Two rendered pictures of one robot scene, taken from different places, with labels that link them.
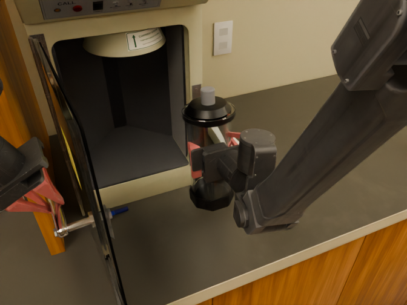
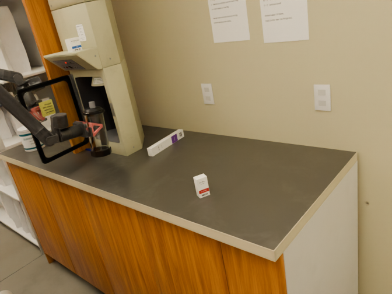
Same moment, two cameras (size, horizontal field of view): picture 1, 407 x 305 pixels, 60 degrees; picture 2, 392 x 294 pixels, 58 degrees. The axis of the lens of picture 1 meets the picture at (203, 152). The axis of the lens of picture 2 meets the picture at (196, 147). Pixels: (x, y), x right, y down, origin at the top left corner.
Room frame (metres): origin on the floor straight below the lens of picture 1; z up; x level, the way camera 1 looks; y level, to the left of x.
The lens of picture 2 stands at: (0.40, -1.76, 1.62)
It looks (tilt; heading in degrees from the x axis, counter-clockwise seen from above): 22 degrees down; 68
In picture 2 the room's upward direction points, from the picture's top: 11 degrees counter-clockwise
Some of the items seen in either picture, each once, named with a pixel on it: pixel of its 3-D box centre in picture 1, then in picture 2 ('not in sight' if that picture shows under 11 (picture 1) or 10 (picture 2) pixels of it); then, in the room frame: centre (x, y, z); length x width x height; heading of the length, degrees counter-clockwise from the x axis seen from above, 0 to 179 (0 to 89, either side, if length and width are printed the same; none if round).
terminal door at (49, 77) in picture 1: (79, 180); (56, 118); (0.45, 0.21, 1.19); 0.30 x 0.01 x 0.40; 28
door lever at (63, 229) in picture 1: (69, 210); not in sight; (0.37, 0.20, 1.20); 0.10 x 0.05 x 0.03; 28
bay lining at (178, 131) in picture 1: (121, 89); (115, 102); (0.77, 0.20, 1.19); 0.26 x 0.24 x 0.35; 113
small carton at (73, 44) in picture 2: not in sight; (73, 44); (0.62, 0.07, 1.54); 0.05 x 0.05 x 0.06; 19
